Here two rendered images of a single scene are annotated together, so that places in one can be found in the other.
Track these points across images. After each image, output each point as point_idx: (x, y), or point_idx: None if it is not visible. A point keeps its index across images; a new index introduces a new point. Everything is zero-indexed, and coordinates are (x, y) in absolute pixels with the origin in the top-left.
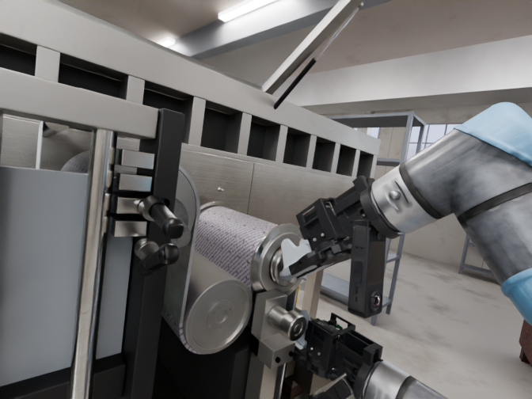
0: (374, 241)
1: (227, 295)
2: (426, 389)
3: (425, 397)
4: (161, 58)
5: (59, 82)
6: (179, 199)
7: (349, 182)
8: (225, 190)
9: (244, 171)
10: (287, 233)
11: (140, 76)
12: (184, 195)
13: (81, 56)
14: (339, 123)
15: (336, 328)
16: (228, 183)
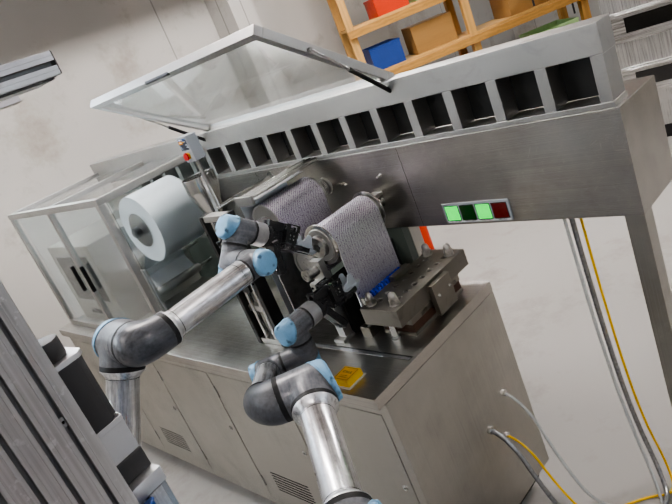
0: (267, 247)
1: (306, 256)
2: (295, 311)
3: (292, 312)
4: (314, 107)
5: (307, 132)
6: (272, 218)
7: (539, 124)
8: (384, 174)
9: (390, 156)
10: (312, 230)
11: (313, 123)
12: (273, 217)
13: (294, 127)
14: (475, 56)
15: (325, 284)
16: (384, 169)
